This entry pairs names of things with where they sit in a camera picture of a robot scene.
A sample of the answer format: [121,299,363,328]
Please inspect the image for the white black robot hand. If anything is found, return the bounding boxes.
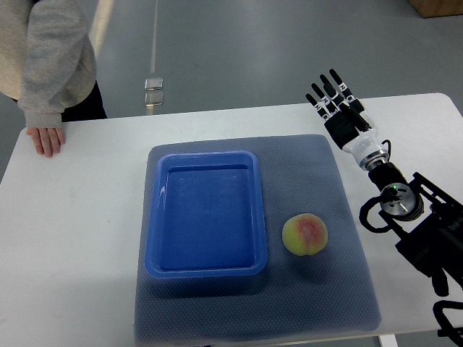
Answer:
[305,69,387,168]

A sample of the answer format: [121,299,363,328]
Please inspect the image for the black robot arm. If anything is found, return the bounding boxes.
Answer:
[305,69,462,346]

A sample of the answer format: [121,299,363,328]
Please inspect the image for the yellow red peach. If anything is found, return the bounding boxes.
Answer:
[281,213,328,257]

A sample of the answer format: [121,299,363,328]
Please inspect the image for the metal floor socket plate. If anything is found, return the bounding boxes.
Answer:
[144,77,163,90]

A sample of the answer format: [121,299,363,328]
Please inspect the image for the bare human hand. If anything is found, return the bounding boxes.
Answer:
[27,127,65,158]

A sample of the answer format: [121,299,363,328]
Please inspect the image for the brown cardboard box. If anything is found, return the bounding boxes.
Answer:
[409,0,462,19]

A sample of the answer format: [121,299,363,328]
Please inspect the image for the blue plastic tray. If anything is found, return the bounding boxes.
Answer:
[145,150,268,280]

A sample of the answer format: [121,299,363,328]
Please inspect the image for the grey textured mat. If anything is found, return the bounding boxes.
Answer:
[135,134,381,346]

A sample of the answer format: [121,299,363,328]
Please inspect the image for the black trousers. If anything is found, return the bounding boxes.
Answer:
[61,82,107,123]

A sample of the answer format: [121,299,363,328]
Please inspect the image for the grey sweatshirt sleeve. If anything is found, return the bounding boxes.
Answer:
[1,1,96,128]

